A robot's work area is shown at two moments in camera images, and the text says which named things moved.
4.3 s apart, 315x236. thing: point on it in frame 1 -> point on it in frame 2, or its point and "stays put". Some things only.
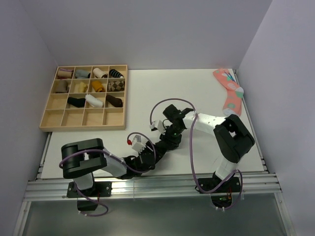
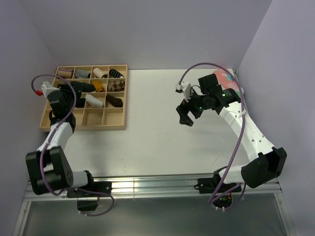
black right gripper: (165, 136) -> (183, 109)
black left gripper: (150, 145) -> (65, 89)
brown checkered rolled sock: (117, 85) stays put
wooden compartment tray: (87, 98) stays put
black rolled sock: (76, 102) stays put
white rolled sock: (96, 102) stays put
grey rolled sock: (82, 74) stays put
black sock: (162, 146) -> (78, 87)
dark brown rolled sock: (116, 102) stays put
